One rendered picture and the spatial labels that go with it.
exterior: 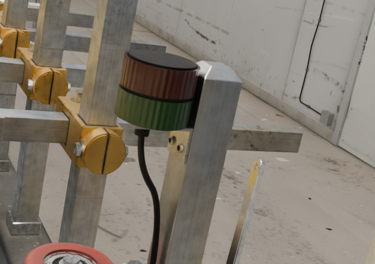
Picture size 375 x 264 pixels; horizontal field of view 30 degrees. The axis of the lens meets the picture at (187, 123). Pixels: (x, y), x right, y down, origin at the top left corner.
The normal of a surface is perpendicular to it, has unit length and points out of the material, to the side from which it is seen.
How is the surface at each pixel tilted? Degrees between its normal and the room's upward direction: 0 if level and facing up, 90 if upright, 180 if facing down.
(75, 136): 90
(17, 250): 0
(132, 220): 0
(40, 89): 90
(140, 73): 90
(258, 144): 90
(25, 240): 0
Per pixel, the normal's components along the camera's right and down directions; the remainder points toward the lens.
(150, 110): -0.07, 0.27
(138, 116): -0.34, 0.20
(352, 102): -0.89, -0.05
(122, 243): 0.19, -0.94
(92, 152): 0.40, 0.33
